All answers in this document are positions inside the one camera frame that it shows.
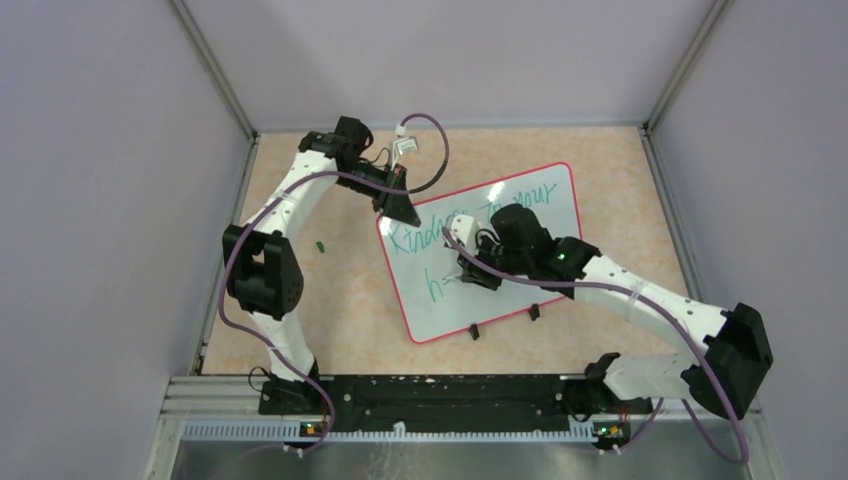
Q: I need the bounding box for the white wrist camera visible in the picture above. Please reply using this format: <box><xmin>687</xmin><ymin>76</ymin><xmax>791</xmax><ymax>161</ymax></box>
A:
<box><xmin>389</xmin><ymin>124</ymin><xmax>419</xmax><ymax>169</ymax></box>
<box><xmin>448</xmin><ymin>214</ymin><xmax>481</xmax><ymax>257</ymax></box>

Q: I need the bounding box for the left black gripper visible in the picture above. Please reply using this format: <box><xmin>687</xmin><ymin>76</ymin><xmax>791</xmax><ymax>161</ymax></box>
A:
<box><xmin>335</xmin><ymin>161</ymin><xmax>419</xmax><ymax>226</ymax></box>

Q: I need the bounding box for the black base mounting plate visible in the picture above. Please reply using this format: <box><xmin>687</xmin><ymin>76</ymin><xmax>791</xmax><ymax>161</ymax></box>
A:
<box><xmin>258</xmin><ymin>374</ymin><xmax>653</xmax><ymax>435</ymax></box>

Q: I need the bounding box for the white board with red frame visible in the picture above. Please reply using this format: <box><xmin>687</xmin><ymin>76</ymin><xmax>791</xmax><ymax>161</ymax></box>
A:
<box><xmin>377</xmin><ymin>162</ymin><xmax>582</xmax><ymax>344</ymax></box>

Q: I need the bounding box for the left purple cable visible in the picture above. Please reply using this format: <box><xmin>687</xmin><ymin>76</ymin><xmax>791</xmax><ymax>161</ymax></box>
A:
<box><xmin>217</xmin><ymin>112</ymin><xmax>452</xmax><ymax>458</ymax></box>

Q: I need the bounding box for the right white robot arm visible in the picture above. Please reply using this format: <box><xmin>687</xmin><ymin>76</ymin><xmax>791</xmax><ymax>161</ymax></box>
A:
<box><xmin>442</xmin><ymin>204</ymin><xmax>773</xmax><ymax>419</ymax></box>

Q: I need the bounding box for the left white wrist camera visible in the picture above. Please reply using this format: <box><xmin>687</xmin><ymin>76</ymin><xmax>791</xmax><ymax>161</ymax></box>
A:
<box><xmin>389</xmin><ymin>124</ymin><xmax>419</xmax><ymax>169</ymax></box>

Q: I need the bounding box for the white cable duct rail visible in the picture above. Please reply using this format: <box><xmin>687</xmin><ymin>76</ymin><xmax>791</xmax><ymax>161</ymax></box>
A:
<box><xmin>181</xmin><ymin>420</ymin><xmax>598</xmax><ymax>445</ymax></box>

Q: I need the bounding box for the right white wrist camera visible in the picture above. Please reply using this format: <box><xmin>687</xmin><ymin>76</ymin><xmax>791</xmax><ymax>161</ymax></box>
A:
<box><xmin>448</xmin><ymin>214</ymin><xmax>481</xmax><ymax>257</ymax></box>

